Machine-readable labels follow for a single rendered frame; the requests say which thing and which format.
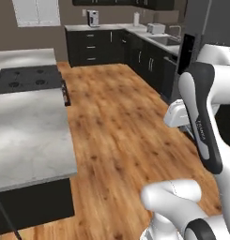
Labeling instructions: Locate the dark island cupboard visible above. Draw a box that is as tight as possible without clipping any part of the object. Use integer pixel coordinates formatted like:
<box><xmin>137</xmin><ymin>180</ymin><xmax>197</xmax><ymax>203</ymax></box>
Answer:
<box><xmin>0</xmin><ymin>177</ymin><xmax>76</xmax><ymax>236</ymax></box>

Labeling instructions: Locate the grey tap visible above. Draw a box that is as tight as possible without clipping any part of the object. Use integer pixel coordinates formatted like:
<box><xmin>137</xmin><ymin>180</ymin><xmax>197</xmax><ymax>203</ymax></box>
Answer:
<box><xmin>168</xmin><ymin>24</ymin><xmax>183</xmax><ymax>41</ymax></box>

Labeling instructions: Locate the grey sink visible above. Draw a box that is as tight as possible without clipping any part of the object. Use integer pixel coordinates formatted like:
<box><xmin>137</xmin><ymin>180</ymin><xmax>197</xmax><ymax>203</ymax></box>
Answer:
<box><xmin>149</xmin><ymin>34</ymin><xmax>183</xmax><ymax>48</ymax></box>

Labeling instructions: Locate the grey fridge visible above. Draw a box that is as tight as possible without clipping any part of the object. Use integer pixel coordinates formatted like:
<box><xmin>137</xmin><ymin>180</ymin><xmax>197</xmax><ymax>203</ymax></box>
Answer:
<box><xmin>171</xmin><ymin>0</ymin><xmax>230</xmax><ymax>104</ymax></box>

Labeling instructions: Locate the dark wall cupboard run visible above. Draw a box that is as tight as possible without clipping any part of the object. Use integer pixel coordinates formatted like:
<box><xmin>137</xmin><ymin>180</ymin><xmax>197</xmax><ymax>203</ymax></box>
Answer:
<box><xmin>71</xmin><ymin>0</ymin><xmax>176</xmax><ymax>11</ymax></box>

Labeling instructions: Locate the dark base cupboard run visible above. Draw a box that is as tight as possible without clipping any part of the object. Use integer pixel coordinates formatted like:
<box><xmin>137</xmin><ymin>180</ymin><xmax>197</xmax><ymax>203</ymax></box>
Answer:
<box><xmin>65</xmin><ymin>29</ymin><xmax>180</xmax><ymax>101</ymax></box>

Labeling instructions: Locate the white toaster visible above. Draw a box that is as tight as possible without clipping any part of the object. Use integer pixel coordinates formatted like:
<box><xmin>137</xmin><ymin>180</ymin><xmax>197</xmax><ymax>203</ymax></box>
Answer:
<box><xmin>146</xmin><ymin>22</ymin><xmax>167</xmax><ymax>36</ymax></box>

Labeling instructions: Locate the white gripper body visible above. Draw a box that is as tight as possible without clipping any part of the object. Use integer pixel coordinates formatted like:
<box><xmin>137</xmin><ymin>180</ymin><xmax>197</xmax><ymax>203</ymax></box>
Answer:
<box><xmin>163</xmin><ymin>98</ymin><xmax>192</xmax><ymax>128</ymax></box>

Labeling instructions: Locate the black open cupboard door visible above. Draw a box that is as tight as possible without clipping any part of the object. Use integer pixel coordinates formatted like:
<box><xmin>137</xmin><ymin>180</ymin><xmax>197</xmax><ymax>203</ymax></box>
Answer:
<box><xmin>176</xmin><ymin>33</ymin><xmax>198</xmax><ymax>76</ymax></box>

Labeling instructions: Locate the white paper towel roll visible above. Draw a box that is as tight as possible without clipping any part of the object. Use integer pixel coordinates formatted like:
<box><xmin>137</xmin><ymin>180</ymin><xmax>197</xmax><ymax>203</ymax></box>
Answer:
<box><xmin>132</xmin><ymin>11</ymin><xmax>141</xmax><ymax>28</ymax></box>

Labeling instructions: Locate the white coffee machine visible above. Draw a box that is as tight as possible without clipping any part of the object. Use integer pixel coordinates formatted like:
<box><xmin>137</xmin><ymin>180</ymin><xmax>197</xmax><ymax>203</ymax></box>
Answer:
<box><xmin>86</xmin><ymin>9</ymin><xmax>100</xmax><ymax>29</ymax></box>

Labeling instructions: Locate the black oven front with knobs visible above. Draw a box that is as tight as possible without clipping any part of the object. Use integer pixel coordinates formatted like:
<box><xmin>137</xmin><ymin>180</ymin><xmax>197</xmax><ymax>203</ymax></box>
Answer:
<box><xmin>60</xmin><ymin>79</ymin><xmax>72</xmax><ymax>108</ymax></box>

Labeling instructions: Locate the black stool leg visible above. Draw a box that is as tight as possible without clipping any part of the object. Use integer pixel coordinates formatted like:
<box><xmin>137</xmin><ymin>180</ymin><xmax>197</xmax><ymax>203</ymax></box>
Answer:
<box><xmin>0</xmin><ymin>192</ymin><xmax>23</xmax><ymax>240</ymax></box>

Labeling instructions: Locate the black hob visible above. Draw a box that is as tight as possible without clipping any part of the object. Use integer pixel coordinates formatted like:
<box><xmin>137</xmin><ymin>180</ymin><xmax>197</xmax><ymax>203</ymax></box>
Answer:
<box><xmin>0</xmin><ymin>64</ymin><xmax>65</xmax><ymax>96</ymax></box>

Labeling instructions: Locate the white window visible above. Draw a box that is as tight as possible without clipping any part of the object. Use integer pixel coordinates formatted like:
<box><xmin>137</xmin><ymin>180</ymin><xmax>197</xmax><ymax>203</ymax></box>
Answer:
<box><xmin>11</xmin><ymin>0</ymin><xmax>62</xmax><ymax>28</ymax></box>

